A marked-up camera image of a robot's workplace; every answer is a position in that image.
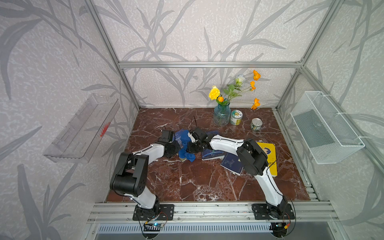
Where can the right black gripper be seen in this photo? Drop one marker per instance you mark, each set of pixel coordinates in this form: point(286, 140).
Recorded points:
point(189, 148)

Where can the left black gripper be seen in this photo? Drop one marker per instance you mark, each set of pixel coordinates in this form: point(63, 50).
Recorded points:
point(177, 149)

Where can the blue landscape cover book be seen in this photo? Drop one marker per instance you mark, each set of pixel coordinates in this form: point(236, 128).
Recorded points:
point(182, 136)

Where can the blue Little Prince book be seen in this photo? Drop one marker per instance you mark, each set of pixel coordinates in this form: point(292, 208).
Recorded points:
point(208, 154)

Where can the blue cleaning cloth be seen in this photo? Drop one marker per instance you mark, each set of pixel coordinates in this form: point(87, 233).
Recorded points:
point(184, 155)

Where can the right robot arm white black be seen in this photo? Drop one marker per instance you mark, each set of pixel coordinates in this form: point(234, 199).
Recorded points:
point(253, 159)

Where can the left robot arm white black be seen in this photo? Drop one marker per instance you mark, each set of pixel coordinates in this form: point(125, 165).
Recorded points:
point(130, 175)

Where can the dark navy book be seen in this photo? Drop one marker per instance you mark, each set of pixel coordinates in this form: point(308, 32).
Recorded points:
point(232, 163)

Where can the yellow cover book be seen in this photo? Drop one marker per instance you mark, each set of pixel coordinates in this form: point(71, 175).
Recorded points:
point(270, 150)

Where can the glass vase with flowers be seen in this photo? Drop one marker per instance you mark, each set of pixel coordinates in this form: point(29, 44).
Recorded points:
point(223, 97)

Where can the green labelled tin can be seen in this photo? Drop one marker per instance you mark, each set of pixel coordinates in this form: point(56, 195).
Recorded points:
point(236, 117)

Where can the open silver tin can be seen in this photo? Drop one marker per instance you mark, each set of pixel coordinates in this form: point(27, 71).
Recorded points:
point(256, 124)

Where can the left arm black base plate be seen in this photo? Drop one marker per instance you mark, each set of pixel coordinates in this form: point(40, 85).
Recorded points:
point(163, 212)

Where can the clear plastic wall shelf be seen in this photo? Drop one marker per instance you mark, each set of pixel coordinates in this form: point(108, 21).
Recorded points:
point(78, 141)

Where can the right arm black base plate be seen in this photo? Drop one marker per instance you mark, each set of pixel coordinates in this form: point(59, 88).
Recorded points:
point(262, 212)

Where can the white wire mesh basket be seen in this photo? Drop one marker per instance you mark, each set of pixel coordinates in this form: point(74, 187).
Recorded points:
point(328, 135)

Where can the aluminium front rail frame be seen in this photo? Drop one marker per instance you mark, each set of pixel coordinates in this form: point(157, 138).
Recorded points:
point(213, 212)

